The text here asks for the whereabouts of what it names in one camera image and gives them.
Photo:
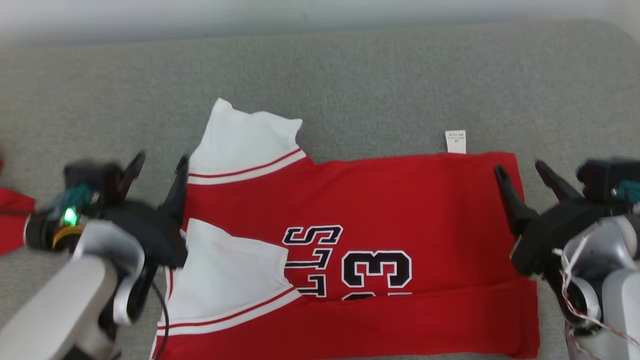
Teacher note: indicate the teal left camera connector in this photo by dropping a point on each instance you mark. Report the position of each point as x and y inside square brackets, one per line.
[75, 200]

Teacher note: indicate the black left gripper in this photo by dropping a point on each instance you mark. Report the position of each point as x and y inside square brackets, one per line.
[150, 235]

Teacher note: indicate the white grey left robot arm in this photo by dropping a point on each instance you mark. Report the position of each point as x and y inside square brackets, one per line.
[70, 300]

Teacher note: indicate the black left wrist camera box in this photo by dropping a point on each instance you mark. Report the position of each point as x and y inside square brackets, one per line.
[92, 175]

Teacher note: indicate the red garment with white band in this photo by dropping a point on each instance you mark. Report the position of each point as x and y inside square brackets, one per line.
[12, 220]

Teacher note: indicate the teal right camera connector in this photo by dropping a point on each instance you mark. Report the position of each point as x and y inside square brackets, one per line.
[630, 191]

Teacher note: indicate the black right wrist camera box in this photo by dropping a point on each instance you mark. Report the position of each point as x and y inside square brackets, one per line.
[605, 175]

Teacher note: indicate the red white basketball jersey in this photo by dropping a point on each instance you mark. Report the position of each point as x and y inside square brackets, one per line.
[400, 200]

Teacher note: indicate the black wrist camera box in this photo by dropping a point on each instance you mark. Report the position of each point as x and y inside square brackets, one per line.
[605, 175]
[92, 175]

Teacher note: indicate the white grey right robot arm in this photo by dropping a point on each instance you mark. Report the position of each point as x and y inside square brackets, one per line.
[615, 295]

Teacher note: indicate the teal camera connector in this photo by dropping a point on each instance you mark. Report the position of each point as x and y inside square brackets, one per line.
[630, 191]
[75, 200]

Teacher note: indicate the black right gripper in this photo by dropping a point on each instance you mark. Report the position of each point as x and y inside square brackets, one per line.
[550, 235]

